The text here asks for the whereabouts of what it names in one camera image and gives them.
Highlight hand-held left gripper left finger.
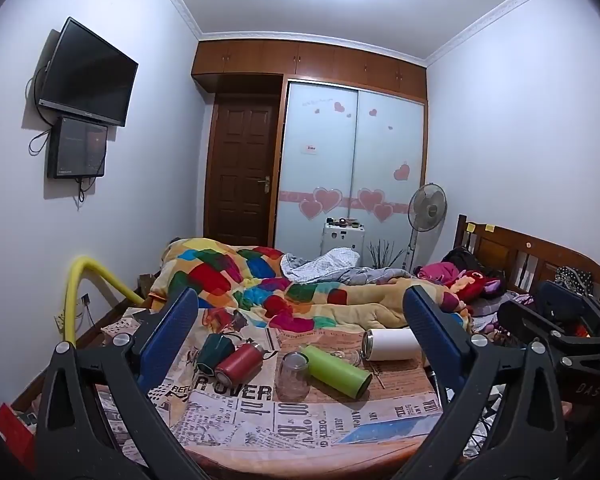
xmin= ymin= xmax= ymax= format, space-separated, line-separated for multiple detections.
xmin=34 ymin=287 xmax=216 ymax=480

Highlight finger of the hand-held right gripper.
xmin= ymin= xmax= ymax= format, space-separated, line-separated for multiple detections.
xmin=496 ymin=302 xmax=600 ymax=357
xmin=536 ymin=280 xmax=600 ymax=333

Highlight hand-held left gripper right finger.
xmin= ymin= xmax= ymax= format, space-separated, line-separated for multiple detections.
xmin=395 ymin=285 xmax=568 ymax=480

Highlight dark green cup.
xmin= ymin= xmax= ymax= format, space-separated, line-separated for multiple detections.
xmin=196 ymin=332 xmax=237 ymax=375

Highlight black dotted bag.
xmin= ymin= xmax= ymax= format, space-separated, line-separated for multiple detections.
xmin=554 ymin=265 xmax=594 ymax=289

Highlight white metal bottle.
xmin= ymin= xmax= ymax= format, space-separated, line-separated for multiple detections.
xmin=361 ymin=328 xmax=422 ymax=362

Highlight red plush toy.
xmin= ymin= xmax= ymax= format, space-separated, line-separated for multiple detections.
xmin=447 ymin=269 xmax=507 ymax=305

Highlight pink clothes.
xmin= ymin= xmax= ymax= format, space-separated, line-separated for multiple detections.
xmin=414 ymin=262 xmax=462 ymax=287

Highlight wooden headboard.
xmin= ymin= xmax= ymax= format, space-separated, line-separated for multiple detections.
xmin=452 ymin=214 xmax=600 ymax=307

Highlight grey blanket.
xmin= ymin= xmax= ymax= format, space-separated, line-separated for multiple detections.
xmin=330 ymin=266 xmax=417 ymax=287

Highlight red metal bottle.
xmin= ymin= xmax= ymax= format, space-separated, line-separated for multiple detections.
xmin=214 ymin=341 xmax=267 ymax=387

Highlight dried twigs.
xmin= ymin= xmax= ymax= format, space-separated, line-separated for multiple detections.
xmin=367 ymin=240 xmax=406 ymax=271

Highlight lime green bottle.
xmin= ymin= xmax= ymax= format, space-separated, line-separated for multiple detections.
xmin=300 ymin=344 xmax=373 ymax=401

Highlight colourful patchwork blanket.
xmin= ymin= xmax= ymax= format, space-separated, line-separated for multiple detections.
xmin=149 ymin=237 xmax=473 ymax=335

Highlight newspaper print tablecloth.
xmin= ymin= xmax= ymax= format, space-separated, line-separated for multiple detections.
xmin=97 ymin=305 xmax=462 ymax=467

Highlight standing fan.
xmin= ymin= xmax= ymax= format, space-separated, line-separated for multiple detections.
xmin=406 ymin=182 xmax=448 ymax=274

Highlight light patterned cloth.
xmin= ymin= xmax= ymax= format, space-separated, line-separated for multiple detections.
xmin=280 ymin=248 xmax=361 ymax=282

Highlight white cabinet with items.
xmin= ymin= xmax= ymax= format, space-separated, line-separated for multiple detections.
xmin=321 ymin=217 xmax=366 ymax=257

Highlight clear glass jar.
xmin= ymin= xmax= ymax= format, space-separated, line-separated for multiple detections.
xmin=276 ymin=351 xmax=310 ymax=402

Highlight pink heart stickers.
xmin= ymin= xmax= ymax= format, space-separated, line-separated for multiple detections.
xmin=279 ymin=100 xmax=414 ymax=224

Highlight brown wooden door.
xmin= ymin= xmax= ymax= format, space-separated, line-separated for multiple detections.
xmin=205 ymin=93 xmax=282 ymax=247

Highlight red bag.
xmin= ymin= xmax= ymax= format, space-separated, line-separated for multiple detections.
xmin=0 ymin=402 xmax=37 ymax=467

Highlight frosted sliding wardrobe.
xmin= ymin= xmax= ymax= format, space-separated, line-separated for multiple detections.
xmin=274 ymin=77 xmax=427 ymax=271

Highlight small black monitor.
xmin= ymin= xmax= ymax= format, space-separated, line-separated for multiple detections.
xmin=47 ymin=116 xmax=109 ymax=180

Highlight wooden overhead cabinet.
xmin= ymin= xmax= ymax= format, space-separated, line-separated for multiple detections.
xmin=190 ymin=40 xmax=428 ymax=102

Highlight yellow hose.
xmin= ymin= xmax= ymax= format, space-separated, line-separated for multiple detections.
xmin=63 ymin=255 xmax=146 ymax=344

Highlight black wall television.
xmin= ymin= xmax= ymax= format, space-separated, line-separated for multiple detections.
xmin=36 ymin=16 xmax=139 ymax=128

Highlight black television cable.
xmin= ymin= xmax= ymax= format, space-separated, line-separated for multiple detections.
xmin=24 ymin=76 xmax=52 ymax=157

